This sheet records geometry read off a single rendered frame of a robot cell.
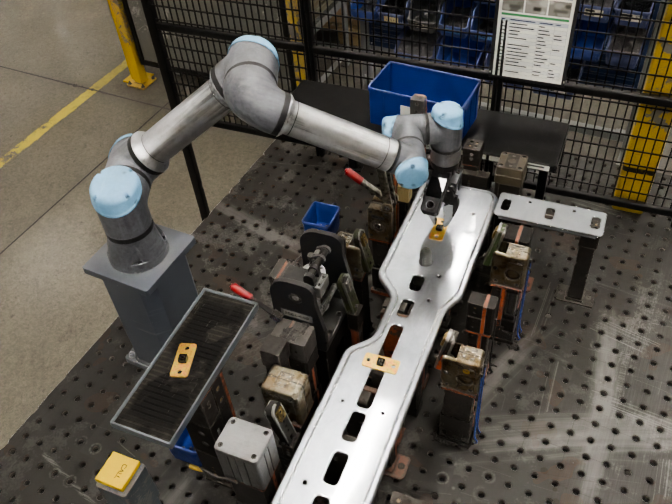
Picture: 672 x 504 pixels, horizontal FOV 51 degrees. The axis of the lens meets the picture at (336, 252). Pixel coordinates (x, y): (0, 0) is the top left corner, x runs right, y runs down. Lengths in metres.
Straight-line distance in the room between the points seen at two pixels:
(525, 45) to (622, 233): 0.69
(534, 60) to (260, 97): 0.98
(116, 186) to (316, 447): 0.74
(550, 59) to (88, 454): 1.68
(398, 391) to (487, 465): 0.37
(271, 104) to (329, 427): 0.69
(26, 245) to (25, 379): 0.83
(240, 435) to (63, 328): 1.96
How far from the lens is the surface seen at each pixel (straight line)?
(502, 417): 1.93
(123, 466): 1.42
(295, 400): 1.52
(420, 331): 1.70
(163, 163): 1.79
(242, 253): 2.34
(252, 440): 1.43
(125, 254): 1.78
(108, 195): 1.69
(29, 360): 3.26
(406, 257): 1.85
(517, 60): 2.22
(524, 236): 1.96
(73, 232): 3.74
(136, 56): 4.62
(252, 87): 1.50
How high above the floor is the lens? 2.34
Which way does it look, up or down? 45 degrees down
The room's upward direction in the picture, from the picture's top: 6 degrees counter-clockwise
